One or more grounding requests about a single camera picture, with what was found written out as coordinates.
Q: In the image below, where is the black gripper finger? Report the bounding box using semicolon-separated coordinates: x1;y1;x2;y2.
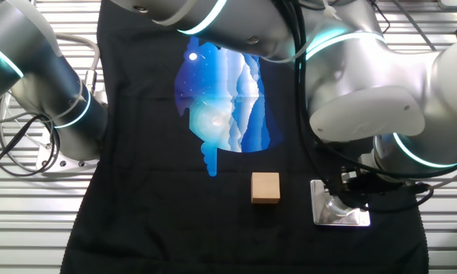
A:
335;165;362;192

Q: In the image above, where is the light wooden cube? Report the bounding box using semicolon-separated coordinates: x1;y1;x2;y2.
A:
251;171;281;205

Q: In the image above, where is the black cloth with blue print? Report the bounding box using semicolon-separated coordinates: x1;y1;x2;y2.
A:
59;0;430;274

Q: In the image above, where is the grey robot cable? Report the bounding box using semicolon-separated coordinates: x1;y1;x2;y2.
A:
429;158;457;190

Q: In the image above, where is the silver digital scale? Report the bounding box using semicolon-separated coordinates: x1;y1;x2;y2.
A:
309;179;372;228

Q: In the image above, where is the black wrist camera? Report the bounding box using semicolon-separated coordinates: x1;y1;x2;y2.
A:
350;174;420;196

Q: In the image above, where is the clear glass jar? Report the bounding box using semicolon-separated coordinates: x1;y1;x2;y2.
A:
324;193;357;218

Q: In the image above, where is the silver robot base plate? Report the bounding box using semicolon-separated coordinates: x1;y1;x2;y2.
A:
36;132;100;170

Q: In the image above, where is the black cable bundle at base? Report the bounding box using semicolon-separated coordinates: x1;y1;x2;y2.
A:
0;94;61;179

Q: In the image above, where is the grey cable with metal connector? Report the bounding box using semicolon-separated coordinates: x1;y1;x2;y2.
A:
51;32;101;96

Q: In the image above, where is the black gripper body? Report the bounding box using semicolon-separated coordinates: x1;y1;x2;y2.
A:
356;165;384;183

